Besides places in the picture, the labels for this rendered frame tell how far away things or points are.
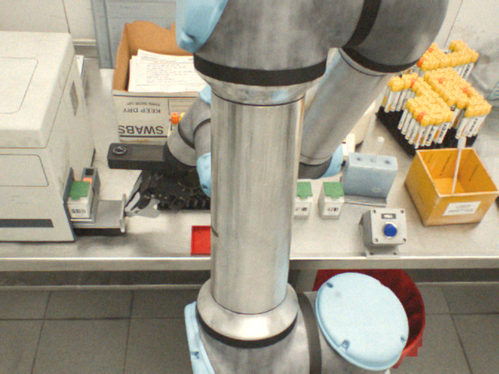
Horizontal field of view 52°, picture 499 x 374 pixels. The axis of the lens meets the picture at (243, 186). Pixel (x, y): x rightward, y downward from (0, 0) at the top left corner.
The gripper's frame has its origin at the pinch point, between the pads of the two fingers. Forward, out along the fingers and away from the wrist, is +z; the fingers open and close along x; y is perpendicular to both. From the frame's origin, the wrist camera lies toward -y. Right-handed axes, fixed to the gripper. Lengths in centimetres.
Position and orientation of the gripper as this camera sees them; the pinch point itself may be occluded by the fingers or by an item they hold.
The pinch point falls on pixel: (125, 210)
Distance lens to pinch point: 103.8
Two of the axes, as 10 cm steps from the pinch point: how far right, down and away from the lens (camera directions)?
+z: -5.5, 5.8, 6.0
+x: -0.5, -7.4, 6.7
